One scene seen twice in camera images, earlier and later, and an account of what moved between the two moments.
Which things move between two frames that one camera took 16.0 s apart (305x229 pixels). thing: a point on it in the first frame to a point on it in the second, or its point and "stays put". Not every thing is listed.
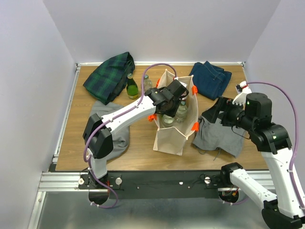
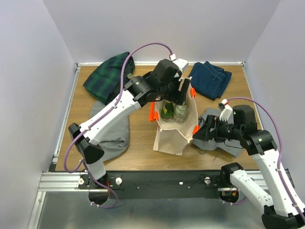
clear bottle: (182, 112) stays put
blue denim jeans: (210, 81) stays put
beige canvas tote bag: (171, 139) stays put
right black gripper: (223, 104) to (204, 132)
